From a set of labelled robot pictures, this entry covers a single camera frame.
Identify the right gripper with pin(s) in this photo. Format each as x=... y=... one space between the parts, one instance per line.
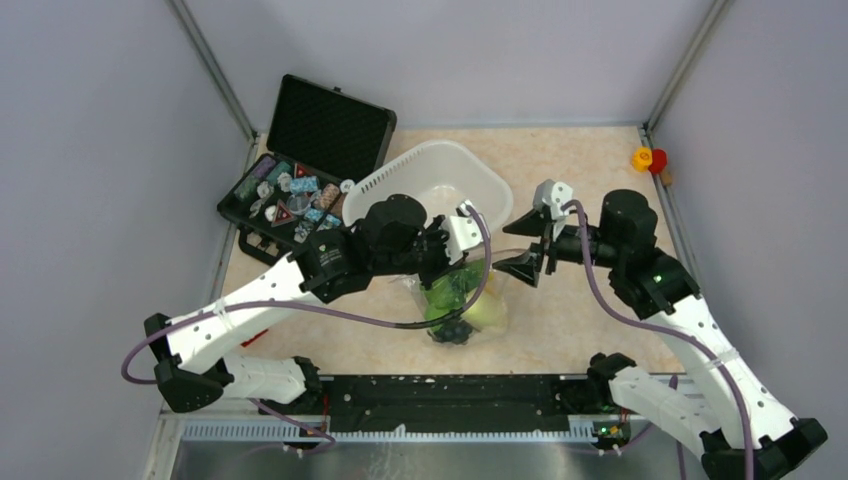
x=527 y=265

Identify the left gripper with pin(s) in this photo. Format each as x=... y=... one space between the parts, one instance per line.
x=436 y=230

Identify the green leaf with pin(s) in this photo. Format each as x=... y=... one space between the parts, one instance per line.
x=456 y=287

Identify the white radish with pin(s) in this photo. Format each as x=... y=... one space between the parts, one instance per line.
x=487 y=313

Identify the white plastic basket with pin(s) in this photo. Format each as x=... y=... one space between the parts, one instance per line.
x=439 y=174

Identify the clear zip top bag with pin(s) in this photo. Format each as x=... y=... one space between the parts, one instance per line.
x=495 y=283

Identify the black grape bunch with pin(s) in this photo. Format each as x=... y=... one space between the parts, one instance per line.
x=456 y=332

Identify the light green small cucumber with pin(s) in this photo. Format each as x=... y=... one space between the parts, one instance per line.
x=437 y=317

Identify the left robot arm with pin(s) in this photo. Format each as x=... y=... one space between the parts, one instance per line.
x=196 y=362

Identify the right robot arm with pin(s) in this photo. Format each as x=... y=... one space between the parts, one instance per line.
x=737 y=429

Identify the black open case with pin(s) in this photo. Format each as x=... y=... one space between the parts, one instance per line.
x=319 y=138

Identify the red yellow emergency button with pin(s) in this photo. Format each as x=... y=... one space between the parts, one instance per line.
x=653 y=161

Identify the red blue toy block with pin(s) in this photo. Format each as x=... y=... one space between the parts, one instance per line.
x=253 y=339

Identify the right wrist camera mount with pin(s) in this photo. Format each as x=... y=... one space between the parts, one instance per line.
x=552 y=200

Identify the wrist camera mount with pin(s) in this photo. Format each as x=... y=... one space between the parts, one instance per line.
x=552 y=200
x=466 y=231

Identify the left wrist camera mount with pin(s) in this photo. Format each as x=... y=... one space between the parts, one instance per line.
x=466 y=231

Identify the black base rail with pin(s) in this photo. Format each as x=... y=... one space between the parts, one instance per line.
x=558 y=408

